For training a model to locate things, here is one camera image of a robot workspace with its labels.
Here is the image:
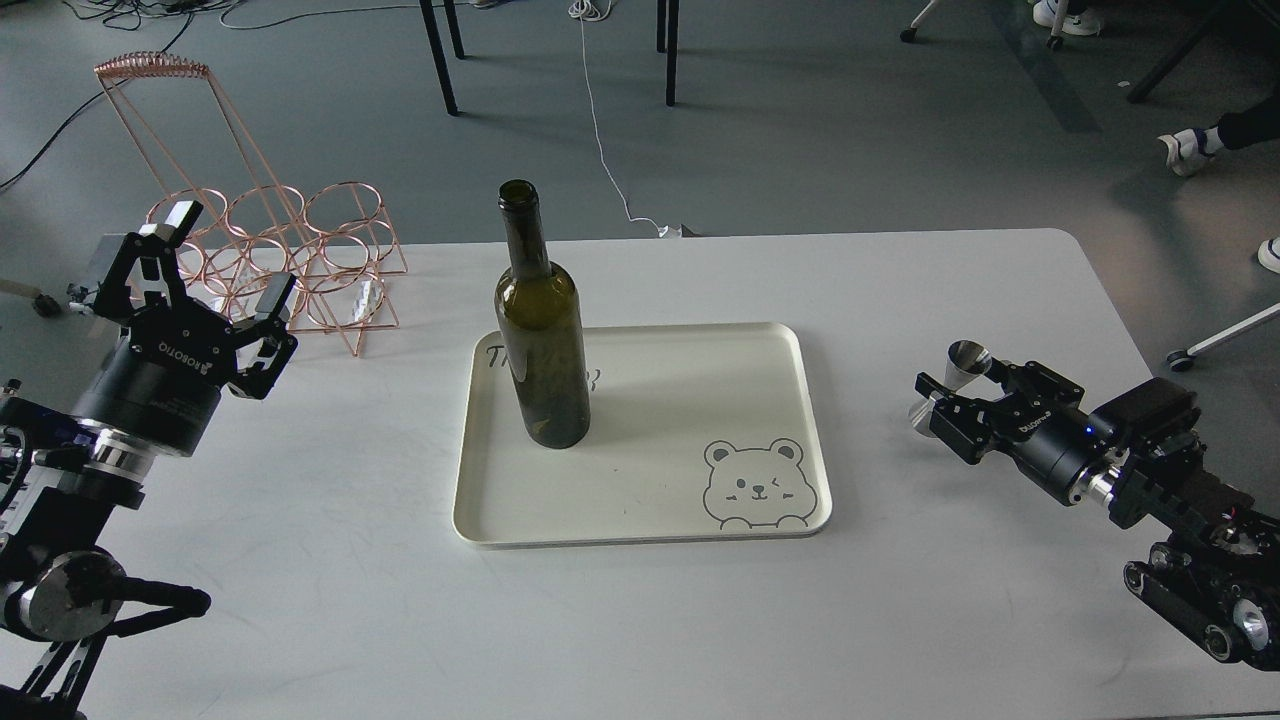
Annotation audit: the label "black table legs left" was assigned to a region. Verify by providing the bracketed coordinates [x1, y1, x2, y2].
[417, 1, 466, 117]

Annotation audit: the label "dark green wine bottle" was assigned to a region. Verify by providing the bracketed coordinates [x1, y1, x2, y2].
[494, 179, 591, 448]

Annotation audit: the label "black table legs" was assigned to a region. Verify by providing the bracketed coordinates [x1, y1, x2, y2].
[655, 0, 681, 108]
[417, 1, 466, 117]

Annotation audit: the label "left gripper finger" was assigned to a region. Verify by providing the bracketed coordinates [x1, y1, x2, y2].
[228, 272, 298, 400]
[68, 200, 204, 323]

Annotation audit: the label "white sneaker right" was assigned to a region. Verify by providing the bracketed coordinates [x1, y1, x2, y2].
[1256, 236, 1280, 274]

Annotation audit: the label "silver steel jigger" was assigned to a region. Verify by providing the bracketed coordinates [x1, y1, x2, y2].
[909, 340, 992, 438]

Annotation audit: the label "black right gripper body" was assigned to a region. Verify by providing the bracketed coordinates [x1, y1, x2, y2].
[979, 386, 1111, 506]

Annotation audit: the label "black table legs right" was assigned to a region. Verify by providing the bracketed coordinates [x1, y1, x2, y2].
[655, 0, 681, 108]

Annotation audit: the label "white sneaker left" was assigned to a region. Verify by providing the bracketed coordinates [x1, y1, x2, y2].
[1157, 126, 1222, 178]

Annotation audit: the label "copper wire wine rack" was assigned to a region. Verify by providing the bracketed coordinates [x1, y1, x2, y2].
[93, 51, 410, 356]

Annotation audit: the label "office chair base right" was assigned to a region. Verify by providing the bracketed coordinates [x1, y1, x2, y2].
[1164, 302, 1279, 372]

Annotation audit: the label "far white sneaker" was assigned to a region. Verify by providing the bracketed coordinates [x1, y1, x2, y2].
[1032, 0, 1105, 37]

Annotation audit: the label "chair caster left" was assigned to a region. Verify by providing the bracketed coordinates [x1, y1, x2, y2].
[0, 278, 63, 318]

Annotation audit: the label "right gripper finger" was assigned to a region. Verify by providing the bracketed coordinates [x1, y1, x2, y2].
[915, 372, 1012, 465]
[986, 359, 1084, 411]

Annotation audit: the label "far chair leg caster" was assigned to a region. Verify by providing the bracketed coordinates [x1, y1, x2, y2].
[899, 0, 943, 44]

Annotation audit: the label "cream bear print tray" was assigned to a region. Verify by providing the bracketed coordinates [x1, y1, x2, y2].
[453, 322, 832, 548]

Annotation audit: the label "white sneaker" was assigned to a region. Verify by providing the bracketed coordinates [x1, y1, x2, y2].
[1256, 236, 1280, 274]
[1032, 0, 1105, 37]
[1157, 126, 1222, 178]

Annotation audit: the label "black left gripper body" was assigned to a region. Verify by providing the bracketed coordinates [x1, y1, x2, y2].
[72, 310, 234, 457]

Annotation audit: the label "white floor cable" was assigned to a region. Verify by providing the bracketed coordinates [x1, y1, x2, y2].
[568, 0, 684, 240]

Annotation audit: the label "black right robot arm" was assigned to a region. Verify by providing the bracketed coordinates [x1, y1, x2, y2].
[915, 359, 1279, 671]

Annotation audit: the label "seated person legs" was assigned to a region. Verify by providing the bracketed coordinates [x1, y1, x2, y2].
[1199, 85, 1279, 155]

